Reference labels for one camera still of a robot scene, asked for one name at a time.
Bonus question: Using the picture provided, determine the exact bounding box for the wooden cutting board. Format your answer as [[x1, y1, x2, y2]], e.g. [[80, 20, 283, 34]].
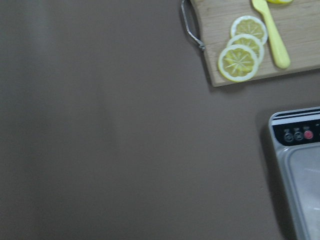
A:
[[189, 0, 320, 88]]

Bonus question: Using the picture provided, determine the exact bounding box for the lemon slice at knife tip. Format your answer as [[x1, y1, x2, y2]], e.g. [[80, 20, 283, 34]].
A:
[[267, 0, 293, 4]]

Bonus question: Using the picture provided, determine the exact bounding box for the middle lemon slice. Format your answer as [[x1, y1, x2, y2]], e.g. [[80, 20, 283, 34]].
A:
[[226, 33, 265, 64]]

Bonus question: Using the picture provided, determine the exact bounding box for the yellow plastic knife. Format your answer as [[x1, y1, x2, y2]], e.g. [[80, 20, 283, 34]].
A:
[[251, 0, 291, 69]]

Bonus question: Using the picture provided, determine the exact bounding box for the silver digital kitchen scale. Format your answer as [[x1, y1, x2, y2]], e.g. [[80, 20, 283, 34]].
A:
[[268, 107, 320, 240]]

